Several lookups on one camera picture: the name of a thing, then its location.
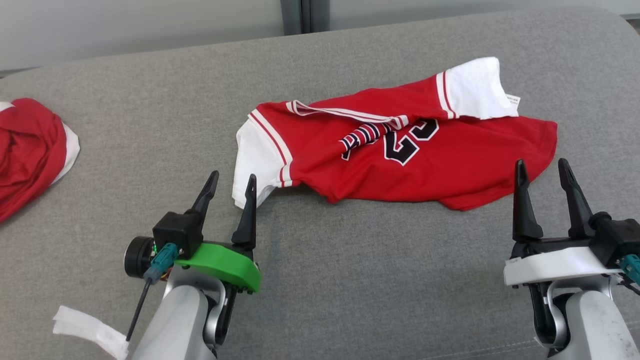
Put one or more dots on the red white number 23 jersey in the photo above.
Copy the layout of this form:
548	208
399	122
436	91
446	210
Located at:
440	160

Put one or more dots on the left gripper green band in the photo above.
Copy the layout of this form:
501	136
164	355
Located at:
225	262

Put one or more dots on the red shorts with white stripe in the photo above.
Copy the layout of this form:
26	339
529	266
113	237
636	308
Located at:
30	150

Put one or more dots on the grey wall partition post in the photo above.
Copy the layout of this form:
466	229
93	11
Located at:
305	15

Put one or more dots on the white tape strip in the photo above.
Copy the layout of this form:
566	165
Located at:
85	325

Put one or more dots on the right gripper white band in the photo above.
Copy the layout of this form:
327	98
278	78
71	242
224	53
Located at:
555	265

